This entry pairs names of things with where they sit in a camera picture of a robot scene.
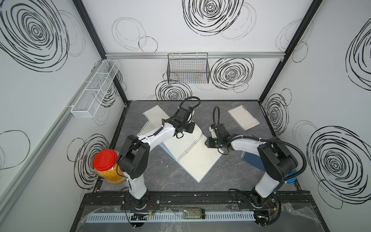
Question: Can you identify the green circuit box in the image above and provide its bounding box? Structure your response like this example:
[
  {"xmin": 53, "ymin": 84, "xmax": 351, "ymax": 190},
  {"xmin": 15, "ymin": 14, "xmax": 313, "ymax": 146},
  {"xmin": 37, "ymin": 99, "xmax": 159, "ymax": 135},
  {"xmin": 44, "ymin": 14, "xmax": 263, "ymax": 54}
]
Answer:
[{"xmin": 182, "ymin": 207, "xmax": 205, "ymax": 220}]

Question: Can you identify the light blue notebook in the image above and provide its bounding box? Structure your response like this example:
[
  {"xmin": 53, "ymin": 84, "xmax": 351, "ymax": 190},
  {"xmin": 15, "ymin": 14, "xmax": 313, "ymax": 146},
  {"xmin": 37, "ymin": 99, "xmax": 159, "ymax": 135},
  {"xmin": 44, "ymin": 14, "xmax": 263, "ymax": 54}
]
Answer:
[{"xmin": 160, "ymin": 125, "xmax": 221, "ymax": 183}]

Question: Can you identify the aluminium wall rail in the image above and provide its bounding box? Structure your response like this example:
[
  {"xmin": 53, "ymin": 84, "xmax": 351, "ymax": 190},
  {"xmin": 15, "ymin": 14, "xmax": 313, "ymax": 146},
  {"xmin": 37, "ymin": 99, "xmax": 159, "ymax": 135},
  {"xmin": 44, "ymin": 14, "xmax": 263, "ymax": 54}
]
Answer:
[{"xmin": 106, "ymin": 52, "xmax": 286, "ymax": 60}]

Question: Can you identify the white wire shelf basket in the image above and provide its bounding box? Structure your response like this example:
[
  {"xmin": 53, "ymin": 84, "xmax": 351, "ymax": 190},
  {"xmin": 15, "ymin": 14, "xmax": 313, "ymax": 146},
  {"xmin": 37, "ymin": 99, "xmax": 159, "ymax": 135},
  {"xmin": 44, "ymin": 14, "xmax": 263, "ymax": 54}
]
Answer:
[{"xmin": 71, "ymin": 60, "xmax": 119, "ymax": 118}]

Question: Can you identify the dark blue notebook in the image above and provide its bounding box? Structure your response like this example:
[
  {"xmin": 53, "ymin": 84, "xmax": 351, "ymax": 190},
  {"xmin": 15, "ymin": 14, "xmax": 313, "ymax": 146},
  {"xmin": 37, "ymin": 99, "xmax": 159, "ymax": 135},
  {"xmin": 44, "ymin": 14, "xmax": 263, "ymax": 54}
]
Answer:
[{"xmin": 241, "ymin": 150, "xmax": 265, "ymax": 171}]

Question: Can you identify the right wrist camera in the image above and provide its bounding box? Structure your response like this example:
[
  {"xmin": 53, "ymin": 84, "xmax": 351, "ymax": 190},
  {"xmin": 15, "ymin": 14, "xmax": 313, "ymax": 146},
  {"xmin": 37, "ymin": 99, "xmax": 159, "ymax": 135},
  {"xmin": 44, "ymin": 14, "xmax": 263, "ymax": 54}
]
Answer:
[{"xmin": 209, "ymin": 125, "xmax": 217, "ymax": 138}]

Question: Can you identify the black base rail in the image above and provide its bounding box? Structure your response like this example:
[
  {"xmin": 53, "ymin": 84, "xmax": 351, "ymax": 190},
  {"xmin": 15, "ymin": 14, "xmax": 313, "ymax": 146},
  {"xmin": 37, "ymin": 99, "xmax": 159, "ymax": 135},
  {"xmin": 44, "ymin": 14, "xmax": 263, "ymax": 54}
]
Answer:
[{"xmin": 82, "ymin": 190, "xmax": 315, "ymax": 211}]

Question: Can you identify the white lined spiral notebook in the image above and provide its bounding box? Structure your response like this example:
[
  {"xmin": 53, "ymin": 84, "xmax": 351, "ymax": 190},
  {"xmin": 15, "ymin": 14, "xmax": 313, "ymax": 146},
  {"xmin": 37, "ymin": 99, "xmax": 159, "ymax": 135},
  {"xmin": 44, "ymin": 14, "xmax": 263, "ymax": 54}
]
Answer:
[{"xmin": 228, "ymin": 105, "xmax": 260, "ymax": 131}]

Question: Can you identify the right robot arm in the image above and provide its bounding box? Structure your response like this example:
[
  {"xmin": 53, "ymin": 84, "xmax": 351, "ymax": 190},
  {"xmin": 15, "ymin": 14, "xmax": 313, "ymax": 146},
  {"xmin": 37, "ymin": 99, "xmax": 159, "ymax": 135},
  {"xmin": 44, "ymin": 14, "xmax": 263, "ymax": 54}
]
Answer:
[{"xmin": 205, "ymin": 106, "xmax": 307, "ymax": 208}]

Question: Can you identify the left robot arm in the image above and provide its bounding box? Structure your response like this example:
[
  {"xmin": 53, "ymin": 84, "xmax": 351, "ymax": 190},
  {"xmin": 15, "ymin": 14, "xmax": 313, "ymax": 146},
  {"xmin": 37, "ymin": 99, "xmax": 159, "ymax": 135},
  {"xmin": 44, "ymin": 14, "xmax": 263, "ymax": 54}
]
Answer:
[{"xmin": 117, "ymin": 96, "xmax": 201, "ymax": 209}]

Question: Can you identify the red lid yellow jar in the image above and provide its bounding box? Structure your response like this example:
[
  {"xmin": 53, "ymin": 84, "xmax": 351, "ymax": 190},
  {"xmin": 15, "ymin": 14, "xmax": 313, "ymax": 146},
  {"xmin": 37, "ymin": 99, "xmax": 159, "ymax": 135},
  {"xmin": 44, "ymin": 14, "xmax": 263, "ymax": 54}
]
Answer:
[{"xmin": 93, "ymin": 149, "xmax": 126, "ymax": 184}]

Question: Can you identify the black wire basket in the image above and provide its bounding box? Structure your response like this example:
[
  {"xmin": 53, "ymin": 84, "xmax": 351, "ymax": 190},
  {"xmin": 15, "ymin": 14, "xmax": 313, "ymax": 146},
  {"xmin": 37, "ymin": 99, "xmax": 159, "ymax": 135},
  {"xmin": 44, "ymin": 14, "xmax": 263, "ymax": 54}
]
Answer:
[{"xmin": 166, "ymin": 58, "xmax": 211, "ymax": 84}]

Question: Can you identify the torn white lined page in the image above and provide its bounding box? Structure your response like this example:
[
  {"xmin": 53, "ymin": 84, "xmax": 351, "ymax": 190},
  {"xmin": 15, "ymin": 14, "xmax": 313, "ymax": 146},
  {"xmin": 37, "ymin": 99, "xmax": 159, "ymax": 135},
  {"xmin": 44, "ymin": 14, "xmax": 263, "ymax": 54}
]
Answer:
[{"xmin": 143, "ymin": 105, "xmax": 169, "ymax": 128}]

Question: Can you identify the white slotted cable duct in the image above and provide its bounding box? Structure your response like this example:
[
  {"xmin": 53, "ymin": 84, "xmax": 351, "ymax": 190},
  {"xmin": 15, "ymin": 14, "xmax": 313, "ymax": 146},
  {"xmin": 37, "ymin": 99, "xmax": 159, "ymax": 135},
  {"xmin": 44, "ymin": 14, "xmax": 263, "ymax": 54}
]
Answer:
[{"xmin": 86, "ymin": 211, "xmax": 256, "ymax": 223}]

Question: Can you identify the torn lined paper page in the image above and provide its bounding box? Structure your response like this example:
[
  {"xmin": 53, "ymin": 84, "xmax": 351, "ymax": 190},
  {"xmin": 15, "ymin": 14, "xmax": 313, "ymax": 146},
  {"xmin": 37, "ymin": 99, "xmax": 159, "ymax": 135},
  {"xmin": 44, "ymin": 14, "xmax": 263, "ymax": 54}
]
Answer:
[{"xmin": 137, "ymin": 121, "xmax": 155, "ymax": 136}]

